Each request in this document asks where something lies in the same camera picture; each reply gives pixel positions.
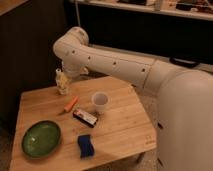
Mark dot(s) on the white ceramic cup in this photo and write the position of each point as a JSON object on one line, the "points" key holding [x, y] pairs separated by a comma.
{"points": [[100, 101]]}

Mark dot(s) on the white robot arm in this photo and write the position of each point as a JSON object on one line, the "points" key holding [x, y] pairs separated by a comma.
{"points": [[184, 98]]}

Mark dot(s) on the wooden table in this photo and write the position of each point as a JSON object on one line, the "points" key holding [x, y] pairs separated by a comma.
{"points": [[123, 131]]}

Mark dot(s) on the orange carrot toy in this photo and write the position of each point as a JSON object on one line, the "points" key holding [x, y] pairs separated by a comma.
{"points": [[69, 106]]}

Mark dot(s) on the small white bottle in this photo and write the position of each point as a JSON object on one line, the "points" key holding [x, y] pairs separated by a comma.
{"points": [[62, 82]]}

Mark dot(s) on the blue sponge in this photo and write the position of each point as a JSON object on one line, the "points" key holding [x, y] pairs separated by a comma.
{"points": [[85, 145]]}

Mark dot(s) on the black handle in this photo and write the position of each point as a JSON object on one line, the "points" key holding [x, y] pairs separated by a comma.
{"points": [[183, 63]]}

